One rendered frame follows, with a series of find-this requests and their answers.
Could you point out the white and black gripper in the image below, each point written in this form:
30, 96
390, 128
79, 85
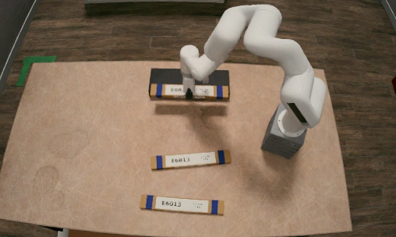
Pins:
188, 85

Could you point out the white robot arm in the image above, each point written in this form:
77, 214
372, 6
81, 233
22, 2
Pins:
299, 82

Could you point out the tan flat pack with white e6013 label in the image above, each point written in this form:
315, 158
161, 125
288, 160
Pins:
186, 205

